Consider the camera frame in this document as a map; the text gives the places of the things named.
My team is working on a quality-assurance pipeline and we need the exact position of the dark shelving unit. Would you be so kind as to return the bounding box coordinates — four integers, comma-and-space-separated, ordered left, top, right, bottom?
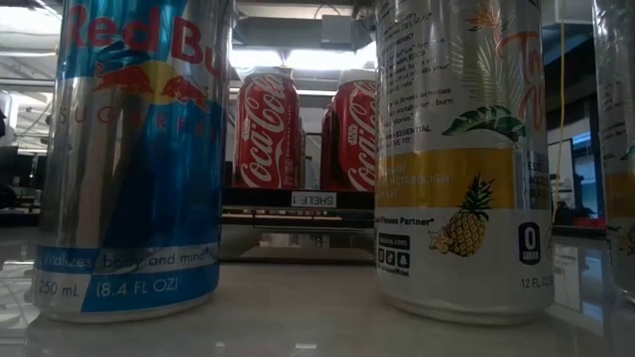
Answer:
0, 143, 39, 214

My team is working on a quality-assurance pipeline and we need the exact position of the black can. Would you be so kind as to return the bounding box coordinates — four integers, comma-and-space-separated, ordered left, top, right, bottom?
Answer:
374, 0, 556, 327

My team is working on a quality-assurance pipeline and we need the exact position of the wooden tray board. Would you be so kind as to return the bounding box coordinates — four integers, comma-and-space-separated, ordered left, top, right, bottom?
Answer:
220, 185, 377, 264

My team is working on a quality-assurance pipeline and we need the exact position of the grey ceiling ventilation box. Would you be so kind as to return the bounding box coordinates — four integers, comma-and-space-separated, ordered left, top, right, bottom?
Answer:
319, 13, 354, 47

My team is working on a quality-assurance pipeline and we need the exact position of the blue silver Red Bull can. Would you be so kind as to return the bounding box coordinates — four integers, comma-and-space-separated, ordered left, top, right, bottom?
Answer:
30, 0, 234, 324

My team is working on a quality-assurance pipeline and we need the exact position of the bright ceiling light panel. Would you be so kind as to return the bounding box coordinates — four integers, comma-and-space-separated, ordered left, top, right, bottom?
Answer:
228, 47, 378, 71

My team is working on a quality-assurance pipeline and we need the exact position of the black equipment stand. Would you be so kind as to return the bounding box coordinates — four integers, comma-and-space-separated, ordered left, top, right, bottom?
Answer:
554, 171, 596, 228

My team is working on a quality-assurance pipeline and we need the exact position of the red Coca-Cola can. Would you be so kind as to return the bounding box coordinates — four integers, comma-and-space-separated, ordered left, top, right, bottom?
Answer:
233, 66, 303, 190
330, 67, 378, 193

